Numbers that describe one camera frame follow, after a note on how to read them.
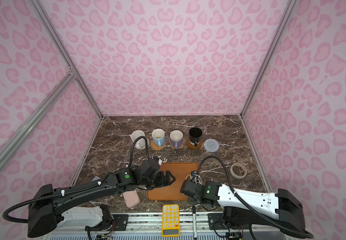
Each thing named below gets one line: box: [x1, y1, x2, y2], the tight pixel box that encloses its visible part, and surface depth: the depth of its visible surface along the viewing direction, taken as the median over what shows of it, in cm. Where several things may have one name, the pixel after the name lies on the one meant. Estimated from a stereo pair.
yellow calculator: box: [162, 204, 181, 237], surface depth 75 cm
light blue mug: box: [151, 128, 165, 148], surface depth 97 cm
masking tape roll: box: [230, 162, 247, 180], surface depth 92 cm
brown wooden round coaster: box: [186, 138, 202, 149], surface depth 103 cm
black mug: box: [189, 127, 203, 147], surface depth 97 cm
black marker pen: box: [192, 205, 198, 240], surface depth 74 cm
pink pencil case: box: [122, 188, 141, 209], surface depth 80 cm
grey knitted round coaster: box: [204, 138, 220, 153], surface depth 103 cm
